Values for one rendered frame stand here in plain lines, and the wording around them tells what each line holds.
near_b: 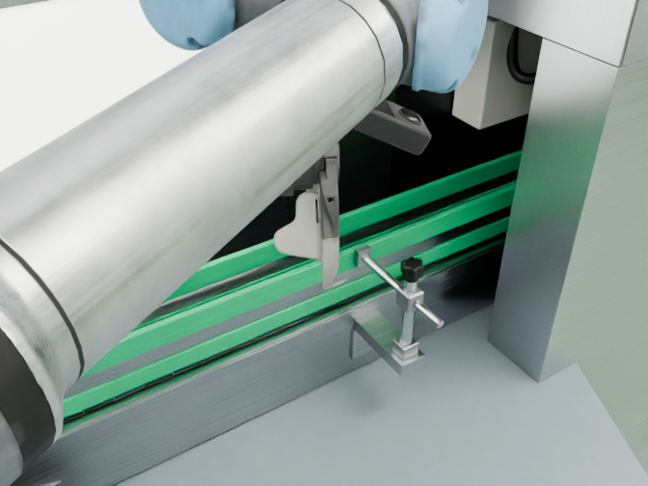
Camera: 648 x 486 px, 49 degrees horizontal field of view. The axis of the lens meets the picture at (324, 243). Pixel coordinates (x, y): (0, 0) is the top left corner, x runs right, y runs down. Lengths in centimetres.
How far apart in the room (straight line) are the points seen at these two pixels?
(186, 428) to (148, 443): 5
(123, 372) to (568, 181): 59
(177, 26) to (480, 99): 77
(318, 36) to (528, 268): 72
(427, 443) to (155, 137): 79
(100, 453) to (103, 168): 71
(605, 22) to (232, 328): 56
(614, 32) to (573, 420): 53
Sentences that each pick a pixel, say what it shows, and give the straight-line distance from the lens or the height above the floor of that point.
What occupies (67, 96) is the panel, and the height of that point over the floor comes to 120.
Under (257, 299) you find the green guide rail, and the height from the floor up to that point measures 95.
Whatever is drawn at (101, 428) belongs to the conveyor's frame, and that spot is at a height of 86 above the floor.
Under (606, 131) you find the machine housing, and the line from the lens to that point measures 89.
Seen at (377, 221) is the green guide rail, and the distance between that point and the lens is 107.
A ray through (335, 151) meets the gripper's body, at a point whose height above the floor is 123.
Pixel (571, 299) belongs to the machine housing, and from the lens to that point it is 104.
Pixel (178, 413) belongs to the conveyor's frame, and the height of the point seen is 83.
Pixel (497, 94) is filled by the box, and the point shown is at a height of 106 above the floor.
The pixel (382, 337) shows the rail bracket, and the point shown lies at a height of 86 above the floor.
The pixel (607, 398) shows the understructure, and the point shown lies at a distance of 136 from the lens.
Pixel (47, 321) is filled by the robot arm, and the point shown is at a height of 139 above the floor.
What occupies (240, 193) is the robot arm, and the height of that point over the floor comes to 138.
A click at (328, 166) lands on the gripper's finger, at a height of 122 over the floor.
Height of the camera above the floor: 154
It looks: 36 degrees down
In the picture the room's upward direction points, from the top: straight up
